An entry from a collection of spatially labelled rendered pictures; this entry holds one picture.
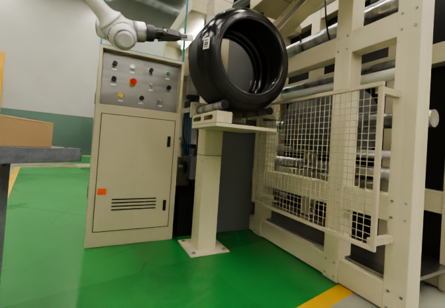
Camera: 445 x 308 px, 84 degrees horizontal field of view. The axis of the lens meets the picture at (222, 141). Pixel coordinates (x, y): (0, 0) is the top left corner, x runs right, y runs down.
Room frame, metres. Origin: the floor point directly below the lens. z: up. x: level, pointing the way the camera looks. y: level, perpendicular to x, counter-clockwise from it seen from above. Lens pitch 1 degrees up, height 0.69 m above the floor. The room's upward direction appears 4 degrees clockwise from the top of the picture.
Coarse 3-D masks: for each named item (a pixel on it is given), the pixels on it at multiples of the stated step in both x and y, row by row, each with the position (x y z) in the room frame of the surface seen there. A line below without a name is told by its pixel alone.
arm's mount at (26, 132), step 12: (0, 120) 0.62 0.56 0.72; (12, 120) 0.65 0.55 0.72; (24, 120) 0.67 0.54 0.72; (0, 132) 0.63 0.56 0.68; (12, 132) 0.65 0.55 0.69; (24, 132) 0.67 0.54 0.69; (36, 132) 0.70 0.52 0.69; (48, 132) 0.73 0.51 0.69; (0, 144) 0.63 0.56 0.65; (12, 144) 0.65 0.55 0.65; (24, 144) 0.68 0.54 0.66; (36, 144) 0.71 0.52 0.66; (48, 144) 0.74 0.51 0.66
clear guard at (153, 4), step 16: (112, 0) 1.59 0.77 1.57; (128, 0) 1.63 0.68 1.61; (144, 0) 1.67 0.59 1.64; (160, 0) 1.72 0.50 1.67; (176, 0) 1.77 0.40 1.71; (128, 16) 1.63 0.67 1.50; (144, 16) 1.68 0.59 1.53; (160, 16) 1.72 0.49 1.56; (176, 16) 1.77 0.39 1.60; (144, 48) 1.68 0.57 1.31; (160, 48) 1.73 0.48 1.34; (176, 48) 1.78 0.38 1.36
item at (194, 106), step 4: (192, 104) 1.54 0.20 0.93; (196, 104) 1.55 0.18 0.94; (200, 104) 1.56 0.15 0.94; (204, 104) 1.57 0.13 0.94; (208, 104) 1.59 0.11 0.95; (192, 108) 1.54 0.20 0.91; (196, 108) 1.55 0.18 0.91; (192, 112) 1.54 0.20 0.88; (196, 112) 1.55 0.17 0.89; (192, 116) 1.54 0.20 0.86; (232, 116) 1.67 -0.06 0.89; (232, 120) 1.67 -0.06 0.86; (236, 120) 1.68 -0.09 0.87; (240, 120) 1.69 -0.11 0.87; (244, 120) 1.71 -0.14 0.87
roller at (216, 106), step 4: (224, 100) 1.25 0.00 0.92; (212, 104) 1.35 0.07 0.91; (216, 104) 1.30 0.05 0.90; (220, 104) 1.26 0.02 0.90; (224, 104) 1.25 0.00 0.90; (228, 104) 1.26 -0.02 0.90; (200, 108) 1.50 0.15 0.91; (204, 108) 1.44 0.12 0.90; (208, 108) 1.39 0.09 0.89; (212, 108) 1.35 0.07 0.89; (216, 108) 1.31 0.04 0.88; (220, 108) 1.28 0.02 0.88; (224, 108) 1.25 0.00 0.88; (200, 112) 1.52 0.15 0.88; (204, 112) 1.47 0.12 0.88
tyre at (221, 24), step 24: (216, 24) 1.22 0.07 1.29; (240, 24) 1.49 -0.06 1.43; (264, 24) 1.33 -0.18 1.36; (192, 48) 1.35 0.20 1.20; (216, 48) 1.21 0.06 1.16; (264, 48) 1.58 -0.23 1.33; (192, 72) 1.36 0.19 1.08; (216, 72) 1.22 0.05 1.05; (264, 72) 1.63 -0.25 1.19; (216, 96) 1.29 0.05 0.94; (240, 96) 1.28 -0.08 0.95; (264, 96) 1.35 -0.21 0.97
